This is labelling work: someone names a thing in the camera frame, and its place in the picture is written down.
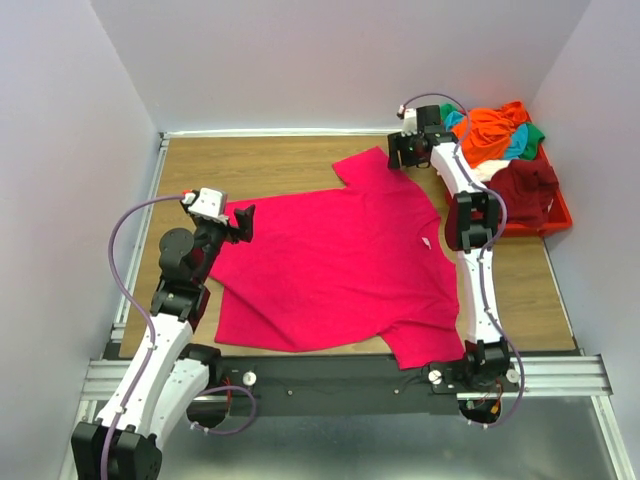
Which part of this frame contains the teal blue t-shirt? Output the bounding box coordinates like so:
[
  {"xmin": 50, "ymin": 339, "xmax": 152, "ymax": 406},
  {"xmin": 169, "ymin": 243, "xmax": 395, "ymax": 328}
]
[{"xmin": 462, "ymin": 112, "xmax": 529, "ymax": 166}]

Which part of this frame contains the green t-shirt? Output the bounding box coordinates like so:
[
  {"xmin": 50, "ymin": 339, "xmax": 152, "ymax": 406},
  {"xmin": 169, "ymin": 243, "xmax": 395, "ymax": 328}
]
[{"xmin": 438, "ymin": 102, "xmax": 547, "ymax": 160}]

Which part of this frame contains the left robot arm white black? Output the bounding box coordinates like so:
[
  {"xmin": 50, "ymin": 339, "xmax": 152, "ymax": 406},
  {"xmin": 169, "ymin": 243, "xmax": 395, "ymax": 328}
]
[{"xmin": 71, "ymin": 205, "xmax": 258, "ymax": 479}]

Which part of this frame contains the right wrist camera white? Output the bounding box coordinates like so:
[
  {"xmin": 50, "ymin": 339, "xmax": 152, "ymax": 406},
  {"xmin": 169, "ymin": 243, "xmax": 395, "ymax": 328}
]
[{"xmin": 397, "ymin": 105, "xmax": 420, "ymax": 136}]

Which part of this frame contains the magenta pink t-shirt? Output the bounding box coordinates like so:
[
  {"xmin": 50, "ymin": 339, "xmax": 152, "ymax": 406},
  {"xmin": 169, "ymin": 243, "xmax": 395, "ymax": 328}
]
[{"xmin": 211, "ymin": 148, "xmax": 463, "ymax": 369}]

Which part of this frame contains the aluminium extrusion frame rail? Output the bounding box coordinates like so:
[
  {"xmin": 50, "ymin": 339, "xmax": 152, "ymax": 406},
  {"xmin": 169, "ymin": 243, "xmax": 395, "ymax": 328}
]
[{"xmin": 80, "ymin": 356, "xmax": 613, "ymax": 401}]

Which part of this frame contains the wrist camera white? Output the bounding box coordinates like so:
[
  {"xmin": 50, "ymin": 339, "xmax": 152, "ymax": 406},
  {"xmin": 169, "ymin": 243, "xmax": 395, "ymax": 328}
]
[
  {"xmin": 181, "ymin": 188, "xmax": 229, "ymax": 225},
  {"xmin": 397, "ymin": 105, "xmax": 420, "ymax": 136}
]

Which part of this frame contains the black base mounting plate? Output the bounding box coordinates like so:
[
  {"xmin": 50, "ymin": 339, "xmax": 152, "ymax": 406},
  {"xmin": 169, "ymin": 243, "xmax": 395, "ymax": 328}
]
[{"xmin": 102, "ymin": 342, "xmax": 531, "ymax": 419}]

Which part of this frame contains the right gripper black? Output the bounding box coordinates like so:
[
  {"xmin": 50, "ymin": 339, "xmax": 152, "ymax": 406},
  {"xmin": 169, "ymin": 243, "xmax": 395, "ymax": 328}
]
[{"xmin": 383, "ymin": 131, "xmax": 424, "ymax": 171}]

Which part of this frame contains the orange t-shirt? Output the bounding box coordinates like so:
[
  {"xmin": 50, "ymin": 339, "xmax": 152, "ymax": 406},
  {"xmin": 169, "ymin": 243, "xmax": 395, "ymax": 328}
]
[{"xmin": 452, "ymin": 101, "xmax": 528, "ymax": 167}]

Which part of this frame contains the dark maroon t-shirt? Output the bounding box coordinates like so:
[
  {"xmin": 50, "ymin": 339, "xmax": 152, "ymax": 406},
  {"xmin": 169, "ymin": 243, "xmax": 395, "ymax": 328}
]
[{"xmin": 488, "ymin": 159, "xmax": 559, "ymax": 229}]

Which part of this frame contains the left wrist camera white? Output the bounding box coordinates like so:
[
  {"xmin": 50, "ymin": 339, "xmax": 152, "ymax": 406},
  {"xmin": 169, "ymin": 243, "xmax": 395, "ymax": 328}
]
[{"xmin": 181, "ymin": 188, "xmax": 229, "ymax": 225}]

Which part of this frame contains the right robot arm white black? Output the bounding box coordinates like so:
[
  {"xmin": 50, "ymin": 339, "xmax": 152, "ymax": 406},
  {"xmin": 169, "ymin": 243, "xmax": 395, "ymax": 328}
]
[{"xmin": 387, "ymin": 105, "xmax": 510, "ymax": 392}]

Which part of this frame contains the left aluminium side rail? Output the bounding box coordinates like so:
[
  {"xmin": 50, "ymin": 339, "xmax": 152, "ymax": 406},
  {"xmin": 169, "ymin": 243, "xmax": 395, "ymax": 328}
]
[{"xmin": 110, "ymin": 132, "xmax": 169, "ymax": 343}]

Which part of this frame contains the red plastic bin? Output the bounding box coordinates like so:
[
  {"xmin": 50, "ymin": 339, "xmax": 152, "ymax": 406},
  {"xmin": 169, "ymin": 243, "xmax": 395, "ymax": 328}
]
[{"xmin": 433, "ymin": 108, "xmax": 574, "ymax": 238}]

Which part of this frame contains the white t-shirt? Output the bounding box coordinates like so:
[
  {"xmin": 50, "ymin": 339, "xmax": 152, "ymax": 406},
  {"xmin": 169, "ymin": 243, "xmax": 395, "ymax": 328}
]
[{"xmin": 473, "ymin": 159, "xmax": 511, "ymax": 183}]

